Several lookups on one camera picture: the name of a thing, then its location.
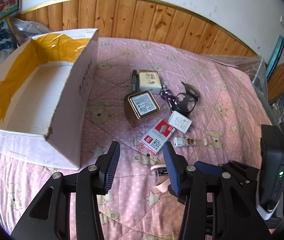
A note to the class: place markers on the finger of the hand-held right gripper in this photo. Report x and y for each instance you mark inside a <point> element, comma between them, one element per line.
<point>208,168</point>

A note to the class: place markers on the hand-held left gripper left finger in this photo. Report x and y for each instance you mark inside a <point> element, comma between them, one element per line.
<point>112,167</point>

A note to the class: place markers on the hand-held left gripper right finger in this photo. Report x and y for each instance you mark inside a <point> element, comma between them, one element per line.
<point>170,170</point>

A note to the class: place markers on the clear printed lighter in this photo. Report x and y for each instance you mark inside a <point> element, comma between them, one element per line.
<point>189,141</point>

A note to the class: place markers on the red and white staples box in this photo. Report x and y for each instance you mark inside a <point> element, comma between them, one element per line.
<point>157,137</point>

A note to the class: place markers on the gold square tin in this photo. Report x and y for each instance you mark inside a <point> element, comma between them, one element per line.
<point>142,105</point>

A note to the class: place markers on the black framed glasses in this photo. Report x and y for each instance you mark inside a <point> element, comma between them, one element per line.
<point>185,101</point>

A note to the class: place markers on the black marker pen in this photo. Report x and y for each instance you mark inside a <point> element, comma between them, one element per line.
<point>134,82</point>

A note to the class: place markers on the white cardboard box yellow tape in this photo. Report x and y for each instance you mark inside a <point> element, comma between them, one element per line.
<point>44,85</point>

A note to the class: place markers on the white charger plug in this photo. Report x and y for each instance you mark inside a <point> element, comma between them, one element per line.
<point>180,121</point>

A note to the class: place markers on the purple hair clip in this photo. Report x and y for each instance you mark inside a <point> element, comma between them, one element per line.
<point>166,95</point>

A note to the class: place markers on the small beige box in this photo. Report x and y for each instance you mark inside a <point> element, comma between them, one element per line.
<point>150,81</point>

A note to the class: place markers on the clear plastic sheet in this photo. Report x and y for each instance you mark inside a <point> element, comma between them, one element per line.
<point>242,65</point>

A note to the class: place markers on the blue frames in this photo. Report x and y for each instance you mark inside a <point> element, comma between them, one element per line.
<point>275,55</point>

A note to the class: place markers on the clear bubble wrap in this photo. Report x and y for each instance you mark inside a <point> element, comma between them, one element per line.
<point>29,31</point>

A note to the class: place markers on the white wall socket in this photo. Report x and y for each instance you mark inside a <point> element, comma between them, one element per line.
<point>282,20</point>

